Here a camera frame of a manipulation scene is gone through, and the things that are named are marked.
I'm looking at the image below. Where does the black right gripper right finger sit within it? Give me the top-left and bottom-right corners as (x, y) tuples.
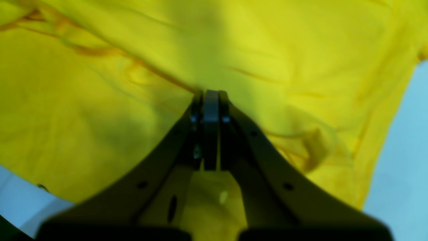
(219, 91), (393, 241)

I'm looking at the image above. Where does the yellow orange t-shirt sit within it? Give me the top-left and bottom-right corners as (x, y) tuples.
(1, 0), (427, 241)

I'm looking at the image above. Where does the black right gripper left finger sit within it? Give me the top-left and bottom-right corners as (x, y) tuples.
(36, 90), (220, 241)

